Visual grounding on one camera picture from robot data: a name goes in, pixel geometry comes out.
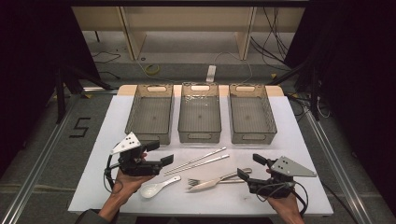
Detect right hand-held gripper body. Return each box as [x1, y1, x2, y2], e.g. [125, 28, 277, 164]
[247, 156, 318, 199]

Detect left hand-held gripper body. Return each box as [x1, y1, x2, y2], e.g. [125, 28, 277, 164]
[110, 132, 163, 177]

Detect white plastic spoon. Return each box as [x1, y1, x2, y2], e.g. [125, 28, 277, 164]
[139, 175, 182, 200]

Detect grey transparent plastic bin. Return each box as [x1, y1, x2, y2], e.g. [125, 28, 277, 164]
[177, 82, 222, 144]
[228, 83, 278, 145]
[124, 83, 175, 146]

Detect metal chopstick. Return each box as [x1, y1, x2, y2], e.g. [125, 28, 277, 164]
[163, 147, 228, 175]
[164, 154, 231, 177]

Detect metal fork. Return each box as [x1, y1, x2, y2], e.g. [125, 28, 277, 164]
[187, 177, 247, 189]

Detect metal table knife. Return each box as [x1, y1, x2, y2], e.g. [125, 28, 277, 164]
[186, 167, 253, 193]

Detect person's left hand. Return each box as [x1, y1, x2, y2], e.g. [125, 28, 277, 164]
[110, 168, 156, 205]

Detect person's right hand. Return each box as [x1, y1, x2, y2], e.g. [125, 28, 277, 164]
[266, 191, 305, 220]

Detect white table sheet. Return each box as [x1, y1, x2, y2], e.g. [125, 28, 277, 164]
[67, 94, 334, 217]

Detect yellow tape roll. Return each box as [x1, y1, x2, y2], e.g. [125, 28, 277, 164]
[144, 63, 162, 76]

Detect black metal stand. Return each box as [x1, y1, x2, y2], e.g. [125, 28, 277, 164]
[266, 58, 322, 122]
[53, 64, 115, 125]

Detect white power strip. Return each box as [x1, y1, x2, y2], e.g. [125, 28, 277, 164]
[205, 64, 218, 84]

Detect black curtain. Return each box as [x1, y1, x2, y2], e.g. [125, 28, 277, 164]
[0, 0, 101, 176]
[283, 0, 396, 217]

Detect beige wooden desk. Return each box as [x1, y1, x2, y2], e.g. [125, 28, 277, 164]
[71, 6, 306, 62]

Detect left hand-held gripper cable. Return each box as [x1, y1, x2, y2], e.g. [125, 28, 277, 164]
[103, 143, 125, 194]

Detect aluminium floor rail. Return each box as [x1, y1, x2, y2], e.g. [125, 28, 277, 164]
[302, 108, 375, 224]
[0, 87, 120, 224]

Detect white floor cable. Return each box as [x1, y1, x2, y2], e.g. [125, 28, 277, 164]
[134, 58, 176, 84]
[214, 50, 254, 84]

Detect black floor cable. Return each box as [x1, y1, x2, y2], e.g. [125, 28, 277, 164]
[91, 50, 122, 80]

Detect bundle of black cables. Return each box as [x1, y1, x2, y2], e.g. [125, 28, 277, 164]
[249, 6, 291, 72]

